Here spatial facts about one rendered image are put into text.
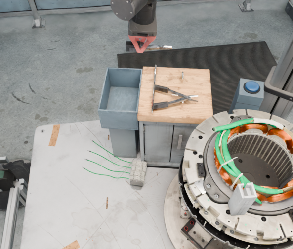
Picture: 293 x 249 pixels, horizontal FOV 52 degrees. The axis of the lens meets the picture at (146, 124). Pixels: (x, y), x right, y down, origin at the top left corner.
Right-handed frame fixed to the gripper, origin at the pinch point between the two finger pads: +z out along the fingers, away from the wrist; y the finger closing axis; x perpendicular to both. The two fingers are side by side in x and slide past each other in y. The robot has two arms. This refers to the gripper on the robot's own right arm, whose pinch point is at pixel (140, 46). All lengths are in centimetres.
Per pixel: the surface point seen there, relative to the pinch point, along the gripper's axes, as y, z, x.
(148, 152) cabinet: 16.4, 29.0, 4.5
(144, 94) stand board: 8.6, 9.5, 1.7
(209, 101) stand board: 11.9, 7.6, 19.4
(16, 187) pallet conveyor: 20, 50, -41
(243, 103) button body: 7.7, 13.1, 32.0
